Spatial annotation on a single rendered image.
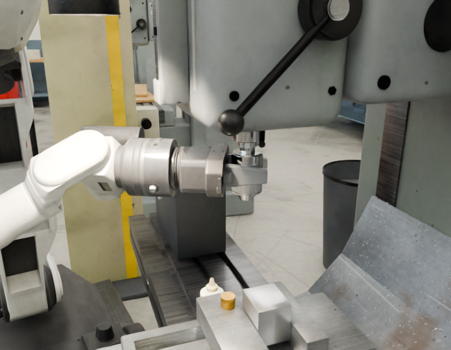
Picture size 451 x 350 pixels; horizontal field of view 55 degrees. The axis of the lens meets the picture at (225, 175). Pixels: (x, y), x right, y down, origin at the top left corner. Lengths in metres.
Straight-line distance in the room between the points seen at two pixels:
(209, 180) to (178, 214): 0.39
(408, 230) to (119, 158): 0.57
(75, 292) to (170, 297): 0.77
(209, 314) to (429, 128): 0.51
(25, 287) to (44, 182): 0.75
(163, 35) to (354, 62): 0.24
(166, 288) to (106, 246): 1.66
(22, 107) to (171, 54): 0.63
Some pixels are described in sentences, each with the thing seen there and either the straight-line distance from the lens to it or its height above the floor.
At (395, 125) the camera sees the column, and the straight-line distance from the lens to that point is 0.93.
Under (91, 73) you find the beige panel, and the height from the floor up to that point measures 1.22.
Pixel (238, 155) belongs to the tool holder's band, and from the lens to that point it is 0.62.
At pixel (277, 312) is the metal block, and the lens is 0.64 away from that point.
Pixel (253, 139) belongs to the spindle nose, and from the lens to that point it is 0.61.
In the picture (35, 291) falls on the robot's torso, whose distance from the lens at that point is 1.38.
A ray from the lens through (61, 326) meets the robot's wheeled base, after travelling 1.50.
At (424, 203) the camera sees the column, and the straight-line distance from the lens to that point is 0.90.
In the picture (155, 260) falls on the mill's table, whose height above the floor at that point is 0.93.
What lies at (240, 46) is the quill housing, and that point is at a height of 1.41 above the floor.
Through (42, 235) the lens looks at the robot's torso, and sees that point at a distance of 1.24.
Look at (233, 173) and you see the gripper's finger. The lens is 0.62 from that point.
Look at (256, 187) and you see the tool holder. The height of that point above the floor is 1.21.
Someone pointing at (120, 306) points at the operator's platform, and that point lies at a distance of 1.82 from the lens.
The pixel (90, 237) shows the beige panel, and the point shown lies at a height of 0.33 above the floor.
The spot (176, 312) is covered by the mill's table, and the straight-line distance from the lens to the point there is 0.86.
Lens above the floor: 1.43
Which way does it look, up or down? 19 degrees down
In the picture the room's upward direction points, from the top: straight up
